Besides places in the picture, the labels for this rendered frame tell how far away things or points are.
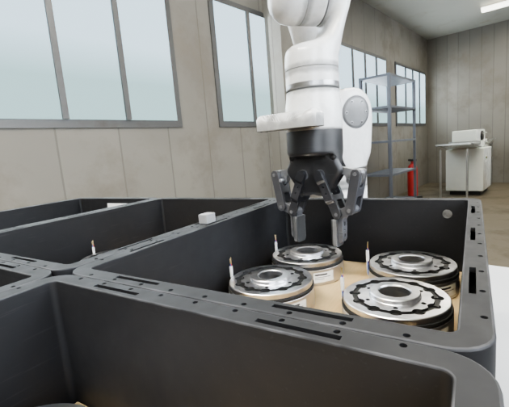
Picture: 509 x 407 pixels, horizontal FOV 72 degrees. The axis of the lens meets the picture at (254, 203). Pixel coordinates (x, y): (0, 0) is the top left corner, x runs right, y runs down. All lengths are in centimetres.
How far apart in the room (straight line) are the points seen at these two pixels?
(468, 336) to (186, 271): 30
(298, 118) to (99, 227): 43
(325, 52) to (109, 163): 217
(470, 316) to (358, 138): 53
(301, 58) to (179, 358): 37
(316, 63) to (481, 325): 35
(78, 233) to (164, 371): 46
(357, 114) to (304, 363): 57
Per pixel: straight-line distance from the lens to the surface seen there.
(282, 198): 51
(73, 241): 68
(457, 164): 677
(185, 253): 41
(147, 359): 26
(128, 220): 74
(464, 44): 870
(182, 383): 24
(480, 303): 22
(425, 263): 47
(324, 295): 47
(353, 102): 69
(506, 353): 66
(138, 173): 264
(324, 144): 46
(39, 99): 241
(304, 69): 47
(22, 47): 245
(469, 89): 855
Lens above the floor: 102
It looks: 9 degrees down
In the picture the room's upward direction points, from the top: 5 degrees counter-clockwise
